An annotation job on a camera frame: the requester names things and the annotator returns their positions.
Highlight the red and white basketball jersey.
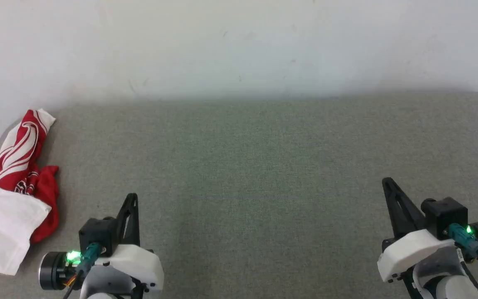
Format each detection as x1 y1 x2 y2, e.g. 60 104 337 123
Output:
0 109 60 276

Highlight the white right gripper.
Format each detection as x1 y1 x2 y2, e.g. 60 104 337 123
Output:
377 177 478 284

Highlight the grey fabric sofa cushion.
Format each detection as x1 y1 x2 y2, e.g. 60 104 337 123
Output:
0 92 478 299

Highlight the right black cable teal plug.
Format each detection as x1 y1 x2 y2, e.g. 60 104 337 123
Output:
448 223 478 299

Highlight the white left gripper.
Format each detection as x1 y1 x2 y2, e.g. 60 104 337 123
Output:
39 193 165 291

